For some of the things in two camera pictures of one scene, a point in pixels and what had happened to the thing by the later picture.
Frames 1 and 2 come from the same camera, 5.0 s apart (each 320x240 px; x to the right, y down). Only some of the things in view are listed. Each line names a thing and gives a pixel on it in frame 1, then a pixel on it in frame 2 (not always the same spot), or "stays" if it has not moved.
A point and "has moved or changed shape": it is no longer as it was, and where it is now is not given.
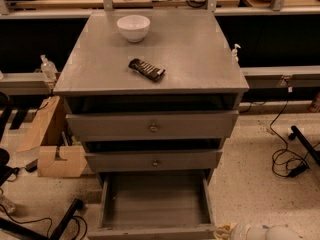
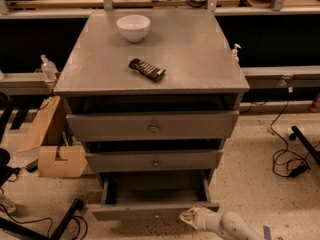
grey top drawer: [152, 125] stays
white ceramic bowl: [133, 27] stays
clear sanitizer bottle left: [48, 68] stays
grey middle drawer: [153, 160] stays
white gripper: [240, 233] → [202, 218]
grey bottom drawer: [155, 205] has moved or changed shape
